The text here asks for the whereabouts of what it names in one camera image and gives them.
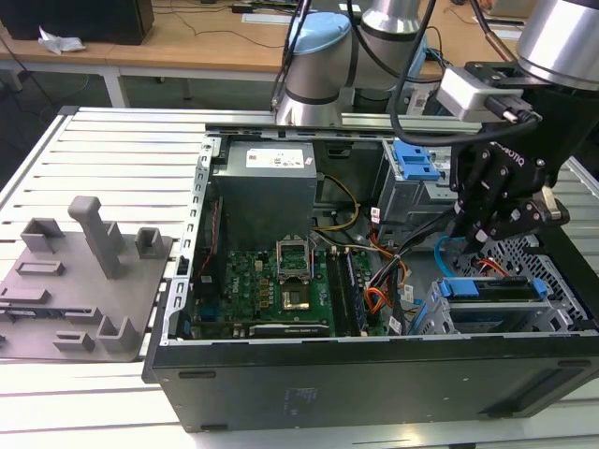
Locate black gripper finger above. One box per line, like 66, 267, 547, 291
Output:
486, 186, 570, 244
449, 139, 514, 254

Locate red orange disk power wire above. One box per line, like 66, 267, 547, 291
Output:
475, 257, 511, 281

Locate blue disk data wire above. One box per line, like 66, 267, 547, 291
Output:
433, 235, 467, 282

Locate hard disk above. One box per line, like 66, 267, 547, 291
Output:
437, 275, 548, 325

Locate grey metal disk bay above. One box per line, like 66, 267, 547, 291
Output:
405, 233, 592, 336

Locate black RAM slot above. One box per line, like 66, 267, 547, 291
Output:
326, 250, 350, 336

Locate grey optical drive cage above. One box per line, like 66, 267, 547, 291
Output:
376, 138, 462, 238

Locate blue plastic drive latch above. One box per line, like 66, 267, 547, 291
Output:
392, 138, 444, 181

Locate black RAM stick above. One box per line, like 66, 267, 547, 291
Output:
345, 250, 368, 336

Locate metal CPU socket cover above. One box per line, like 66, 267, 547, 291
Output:
275, 237, 313, 284

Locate grey power supply unit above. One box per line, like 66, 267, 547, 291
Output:
211, 139, 320, 240

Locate black graphics card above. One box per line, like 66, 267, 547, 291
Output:
248, 320, 332, 339

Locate black open PC case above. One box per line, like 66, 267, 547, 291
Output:
141, 122, 599, 434

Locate green motherboard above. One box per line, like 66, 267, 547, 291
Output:
194, 247, 375, 338

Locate white paper sheet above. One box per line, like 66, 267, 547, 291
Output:
241, 12, 289, 26

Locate wooden desk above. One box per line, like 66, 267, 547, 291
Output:
0, 0, 599, 109

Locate grey parts rack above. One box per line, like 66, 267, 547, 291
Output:
0, 196, 175, 364

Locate black box on desk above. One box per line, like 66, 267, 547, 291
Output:
0, 0, 155, 47

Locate crumpled white paper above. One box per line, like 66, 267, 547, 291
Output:
37, 26, 88, 55

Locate black wire bundle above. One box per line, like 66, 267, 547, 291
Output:
369, 205, 459, 291

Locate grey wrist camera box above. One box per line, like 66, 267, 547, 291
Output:
434, 66, 526, 123

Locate black camera cable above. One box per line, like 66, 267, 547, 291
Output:
388, 0, 544, 147

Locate yellow black power wires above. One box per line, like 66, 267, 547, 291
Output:
312, 173, 361, 233

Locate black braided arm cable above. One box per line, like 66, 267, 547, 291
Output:
469, 0, 517, 65

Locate orange power wire bundle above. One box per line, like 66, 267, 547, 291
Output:
366, 285, 400, 323

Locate black arm base cables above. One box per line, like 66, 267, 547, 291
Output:
270, 0, 314, 114

